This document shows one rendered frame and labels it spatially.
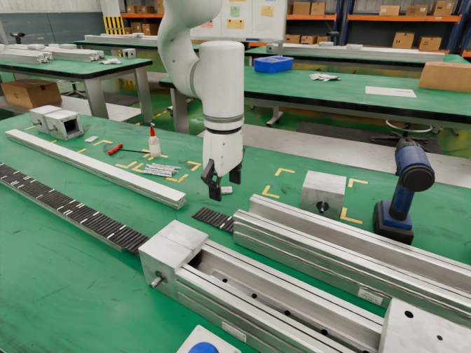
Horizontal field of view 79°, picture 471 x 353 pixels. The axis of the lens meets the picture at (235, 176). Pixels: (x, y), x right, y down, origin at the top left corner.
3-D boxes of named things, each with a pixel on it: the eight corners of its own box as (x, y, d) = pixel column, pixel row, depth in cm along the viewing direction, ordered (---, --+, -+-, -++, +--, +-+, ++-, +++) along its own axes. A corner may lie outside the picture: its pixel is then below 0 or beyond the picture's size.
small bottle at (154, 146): (151, 153, 110) (147, 124, 104) (161, 153, 110) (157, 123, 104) (150, 157, 107) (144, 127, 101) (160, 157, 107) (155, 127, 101)
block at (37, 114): (31, 132, 129) (23, 111, 124) (55, 124, 137) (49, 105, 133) (43, 136, 125) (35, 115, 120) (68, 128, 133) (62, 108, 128)
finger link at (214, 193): (209, 171, 64) (211, 196, 67) (200, 178, 62) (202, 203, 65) (221, 176, 62) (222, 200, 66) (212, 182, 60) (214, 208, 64)
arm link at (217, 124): (219, 103, 65) (219, 115, 66) (194, 114, 58) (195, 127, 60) (251, 108, 61) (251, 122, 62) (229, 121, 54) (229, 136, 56)
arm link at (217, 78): (191, 113, 59) (228, 121, 54) (185, 42, 52) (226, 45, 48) (216, 102, 65) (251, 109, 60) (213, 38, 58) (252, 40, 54)
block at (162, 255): (136, 291, 56) (127, 256, 51) (179, 252, 65) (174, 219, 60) (170, 314, 52) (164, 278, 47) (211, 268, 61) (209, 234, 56)
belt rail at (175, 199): (8, 138, 123) (5, 132, 121) (17, 135, 126) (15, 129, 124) (177, 209, 79) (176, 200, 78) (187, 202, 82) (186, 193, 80)
